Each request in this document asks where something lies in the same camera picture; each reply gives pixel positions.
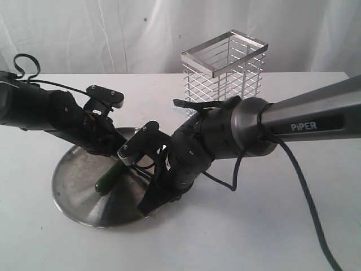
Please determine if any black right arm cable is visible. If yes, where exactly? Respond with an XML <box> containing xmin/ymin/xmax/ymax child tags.
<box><xmin>172</xmin><ymin>95</ymin><xmax>344</xmax><ymax>271</ymax></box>

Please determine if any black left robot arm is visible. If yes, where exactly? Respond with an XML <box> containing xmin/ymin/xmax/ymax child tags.
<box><xmin>1</xmin><ymin>71</ymin><xmax>126</xmax><ymax>156</ymax></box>

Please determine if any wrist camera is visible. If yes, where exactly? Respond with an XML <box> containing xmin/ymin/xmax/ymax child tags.
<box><xmin>117</xmin><ymin>121</ymin><xmax>170</xmax><ymax>166</ymax></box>
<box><xmin>83</xmin><ymin>85</ymin><xmax>124</xmax><ymax>119</ymax></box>

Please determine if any green cucumber piece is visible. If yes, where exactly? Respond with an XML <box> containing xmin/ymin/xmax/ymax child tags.
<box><xmin>95</xmin><ymin>160</ymin><xmax>126</xmax><ymax>196</ymax></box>

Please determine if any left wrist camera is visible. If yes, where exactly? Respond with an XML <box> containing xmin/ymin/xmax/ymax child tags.
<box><xmin>83</xmin><ymin>85</ymin><xmax>124</xmax><ymax>119</ymax></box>

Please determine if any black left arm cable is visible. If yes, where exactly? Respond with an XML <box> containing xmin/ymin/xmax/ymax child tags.
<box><xmin>12</xmin><ymin>53</ymin><xmax>113</xmax><ymax>113</ymax></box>

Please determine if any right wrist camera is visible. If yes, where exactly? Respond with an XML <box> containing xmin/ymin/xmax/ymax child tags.
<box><xmin>117</xmin><ymin>121</ymin><xmax>170</xmax><ymax>166</ymax></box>

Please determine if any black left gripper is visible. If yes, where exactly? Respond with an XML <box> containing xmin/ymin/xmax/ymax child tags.
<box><xmin>61</xmin><ymin>111</ymin><xmax>127</xmax><ymax>155</ymax></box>

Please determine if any white backdrop curtain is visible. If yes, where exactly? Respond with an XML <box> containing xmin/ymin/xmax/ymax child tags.
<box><xmin>1</xmin><ymin>1</ymin><xmax>360</xmax><ymax>76</ymax></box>

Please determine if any round stainless steel plate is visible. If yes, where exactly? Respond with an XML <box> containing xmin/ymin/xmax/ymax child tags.
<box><xmin>52</xmin><ymin>126</ymin><xmax>164</xmax><ymax>228</ymax></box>

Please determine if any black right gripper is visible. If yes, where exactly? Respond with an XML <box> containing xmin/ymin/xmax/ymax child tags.
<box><xmin>137</xmin><ymin>142</ymin><xmax>214</xmax><ymax>217</ymax></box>

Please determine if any black handled serrated knife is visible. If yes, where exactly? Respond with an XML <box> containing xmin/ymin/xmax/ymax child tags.
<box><xmin>130</xmin><ymin>165</ymin><xmax>153</xmax><ymax>182</ymax></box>

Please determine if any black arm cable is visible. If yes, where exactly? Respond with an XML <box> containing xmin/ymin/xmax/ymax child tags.
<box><xmin>12</xmin><ymin>53</ymin><xmax>113</xmax><ymax>113</ymax></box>
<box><xmin>172</xmin><ymin>95</ymin><xmax>344</xmax><ymax>271</ymax></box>

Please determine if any wire metal utensil holder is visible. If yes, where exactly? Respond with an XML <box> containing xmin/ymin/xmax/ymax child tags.
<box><xmin>181</xmin><ymin>30</ymin><xmax>268</xmax><ymax>103</ymax></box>

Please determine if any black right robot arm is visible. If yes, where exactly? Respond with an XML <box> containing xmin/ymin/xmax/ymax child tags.
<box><xmin>138</xmin><ymin>76</ymin><xmax>360</xmax><ymax>215</ymax></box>

